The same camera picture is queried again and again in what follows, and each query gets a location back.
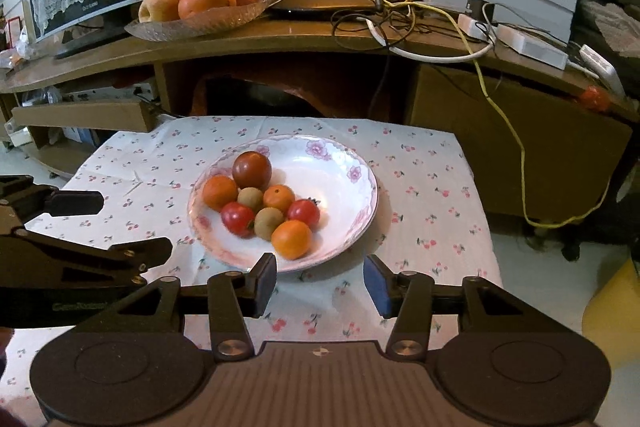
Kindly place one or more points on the brown kiwi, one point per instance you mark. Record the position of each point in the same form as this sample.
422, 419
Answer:
250, 199
268, 223

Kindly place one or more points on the black power adapter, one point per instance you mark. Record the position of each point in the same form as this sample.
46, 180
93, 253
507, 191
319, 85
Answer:
487, 9

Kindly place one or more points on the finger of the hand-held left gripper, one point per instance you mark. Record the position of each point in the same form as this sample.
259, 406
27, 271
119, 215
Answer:
145, 252
75, 203

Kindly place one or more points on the wooden television stand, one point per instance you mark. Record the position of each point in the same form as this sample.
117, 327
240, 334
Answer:
300, 39

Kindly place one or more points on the white power strip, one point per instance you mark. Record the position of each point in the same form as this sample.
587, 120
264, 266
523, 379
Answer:
530, 44

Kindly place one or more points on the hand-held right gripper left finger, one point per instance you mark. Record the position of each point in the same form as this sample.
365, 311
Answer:
265, 282

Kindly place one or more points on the white plastic box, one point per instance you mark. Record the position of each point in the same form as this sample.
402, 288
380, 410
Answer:
17, 134

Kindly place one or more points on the yellow apple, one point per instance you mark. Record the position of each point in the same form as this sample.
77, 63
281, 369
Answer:
157, 7

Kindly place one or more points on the red round object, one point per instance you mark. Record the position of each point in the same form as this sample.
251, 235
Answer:
595, 99

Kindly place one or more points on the cherry print tablecloth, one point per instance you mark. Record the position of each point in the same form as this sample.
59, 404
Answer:
425, 167

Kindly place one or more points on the red picture frame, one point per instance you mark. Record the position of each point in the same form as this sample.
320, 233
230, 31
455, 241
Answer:
15, 34

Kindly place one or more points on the large dark red tomato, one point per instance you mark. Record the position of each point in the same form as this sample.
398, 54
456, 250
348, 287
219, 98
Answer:
252, 170

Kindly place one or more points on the silver set-top device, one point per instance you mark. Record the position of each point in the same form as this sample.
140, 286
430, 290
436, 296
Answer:
100, 94

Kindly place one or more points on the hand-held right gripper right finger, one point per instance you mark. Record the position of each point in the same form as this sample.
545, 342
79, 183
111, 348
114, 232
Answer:
377, 284

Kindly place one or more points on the glass fruit dish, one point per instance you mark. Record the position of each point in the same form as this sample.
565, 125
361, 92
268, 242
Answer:
165, 29

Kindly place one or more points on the small orange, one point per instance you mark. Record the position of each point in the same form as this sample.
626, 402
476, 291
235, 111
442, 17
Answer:
220, 192
279, 198
292, 239

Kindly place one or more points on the small red tomato with stem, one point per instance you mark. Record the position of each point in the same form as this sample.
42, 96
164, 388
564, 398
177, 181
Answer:
303, 213

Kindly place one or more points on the white floral plate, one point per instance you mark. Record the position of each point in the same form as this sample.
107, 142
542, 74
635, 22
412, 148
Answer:
340, 207

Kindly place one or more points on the white power adapter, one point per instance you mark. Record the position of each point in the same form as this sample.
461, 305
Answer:
472, 26

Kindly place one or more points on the white plug device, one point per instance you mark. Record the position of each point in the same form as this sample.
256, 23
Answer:
600, 64

